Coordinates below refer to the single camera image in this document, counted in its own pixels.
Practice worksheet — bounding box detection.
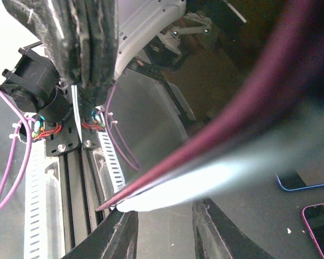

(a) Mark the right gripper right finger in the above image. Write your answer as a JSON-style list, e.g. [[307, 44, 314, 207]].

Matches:
[[192, 198, 272, 258]]

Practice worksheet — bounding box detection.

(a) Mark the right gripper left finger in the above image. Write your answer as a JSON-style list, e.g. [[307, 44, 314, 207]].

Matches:
[[64, 209, 139, 259]]

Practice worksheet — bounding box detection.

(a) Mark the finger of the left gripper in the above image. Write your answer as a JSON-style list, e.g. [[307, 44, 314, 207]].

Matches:
[[86, 1, 119, 90], [1, 0, 92, 90]]

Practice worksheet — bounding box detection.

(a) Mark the blue phone case with phone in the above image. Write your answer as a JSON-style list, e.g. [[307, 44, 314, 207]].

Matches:
[[117, 119, 324, 212]]

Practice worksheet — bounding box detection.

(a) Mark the blue phone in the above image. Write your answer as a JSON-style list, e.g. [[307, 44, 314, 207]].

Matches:
[[276, 171, 324, 192]]

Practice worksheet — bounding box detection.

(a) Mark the purple phone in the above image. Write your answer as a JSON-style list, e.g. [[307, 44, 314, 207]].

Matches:
[[301, 203, 324, 258]]

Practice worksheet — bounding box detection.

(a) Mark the magenta phone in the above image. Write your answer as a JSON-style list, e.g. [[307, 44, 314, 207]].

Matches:
[[100, 1, 324, 209]]

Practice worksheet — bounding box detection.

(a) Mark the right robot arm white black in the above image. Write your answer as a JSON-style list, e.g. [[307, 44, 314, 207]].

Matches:
[[0, 49, 139, 258]]

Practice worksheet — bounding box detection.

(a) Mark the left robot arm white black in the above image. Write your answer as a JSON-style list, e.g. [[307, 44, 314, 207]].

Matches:
[[0, 1, 186, 94]]

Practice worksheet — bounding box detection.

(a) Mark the black aluminium rail base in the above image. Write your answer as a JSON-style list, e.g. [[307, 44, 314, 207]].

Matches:
[[46, 119, 109, 258]]

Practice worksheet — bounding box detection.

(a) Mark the white slotted cable duct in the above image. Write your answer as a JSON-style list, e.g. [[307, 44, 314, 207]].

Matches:
[[24, 140, 65, 258]]

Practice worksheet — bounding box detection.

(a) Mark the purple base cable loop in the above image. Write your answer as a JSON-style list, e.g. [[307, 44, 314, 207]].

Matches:
[[0, 83, 38, 211]]

